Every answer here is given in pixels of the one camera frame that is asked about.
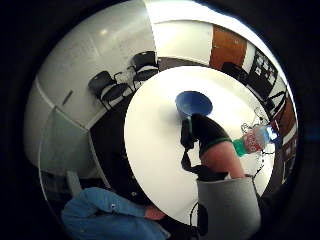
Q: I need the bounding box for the green-capped plastic bottle, red label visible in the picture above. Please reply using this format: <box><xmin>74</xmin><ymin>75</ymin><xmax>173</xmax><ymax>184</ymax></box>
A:
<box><xmin>232</xmin><ymin>123</ymin><xmax>282</xmax><ymax>158</ymax></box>

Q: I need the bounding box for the blue bowl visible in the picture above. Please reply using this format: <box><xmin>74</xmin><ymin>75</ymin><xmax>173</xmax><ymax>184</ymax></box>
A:
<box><xmin>174</xmin><ymin>90</ymin><xmax>214</xmax><ymax>120</ymax></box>

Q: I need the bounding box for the brown wooden door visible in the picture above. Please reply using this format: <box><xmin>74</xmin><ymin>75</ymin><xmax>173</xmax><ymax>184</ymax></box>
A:
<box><xmin>209</xmin><ymin>24</ymin><xmax>248</xmax><ymax>71</ymax></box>

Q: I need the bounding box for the black office chair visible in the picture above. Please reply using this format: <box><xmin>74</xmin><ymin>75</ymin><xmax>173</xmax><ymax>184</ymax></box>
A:
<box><xmin>221</xmin><ymin>61</ymin><xmax>250</xmax><ymax>85</ymax></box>

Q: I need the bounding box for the dark framed window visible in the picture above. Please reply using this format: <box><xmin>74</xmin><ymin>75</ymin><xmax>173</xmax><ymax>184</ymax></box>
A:
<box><xmin>248</xmin><ymin>49</ymin><xmax>280</xmax><ymax>102</ymax></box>

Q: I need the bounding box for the black looped cable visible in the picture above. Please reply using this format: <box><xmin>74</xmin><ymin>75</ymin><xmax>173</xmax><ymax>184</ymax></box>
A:
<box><xmin>189</xmin><ymin>201</ymin><xmax>210</xmax><ymax>236</ymax></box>

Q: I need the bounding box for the black chair with metal frame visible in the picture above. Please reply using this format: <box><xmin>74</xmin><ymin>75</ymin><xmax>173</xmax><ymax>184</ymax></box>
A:
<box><xmin>87</xmin><ymin>70</ymin><xmax>135</xmax><ymax>111</ymax></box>
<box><xmin>127</xmin><ymin>50</ymin><xmax>160</xmax><ymax>90</ymax></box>

